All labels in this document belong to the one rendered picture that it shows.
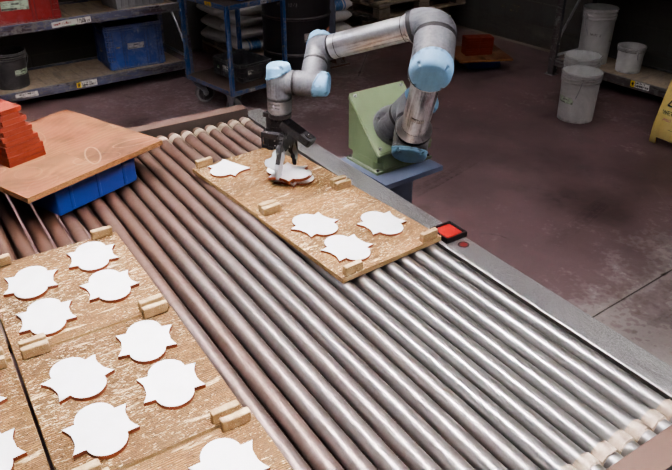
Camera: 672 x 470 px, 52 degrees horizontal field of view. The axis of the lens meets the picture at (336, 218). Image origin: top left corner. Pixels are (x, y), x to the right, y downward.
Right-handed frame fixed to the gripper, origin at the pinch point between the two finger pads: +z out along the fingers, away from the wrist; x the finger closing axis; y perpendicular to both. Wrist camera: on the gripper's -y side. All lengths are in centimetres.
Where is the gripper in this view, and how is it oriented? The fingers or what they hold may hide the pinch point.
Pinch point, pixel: (288, 172)
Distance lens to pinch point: 223.4
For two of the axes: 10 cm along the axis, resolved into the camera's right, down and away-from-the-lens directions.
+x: -4.2, 4.4, -7.9
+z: 0.0, 8.7, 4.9
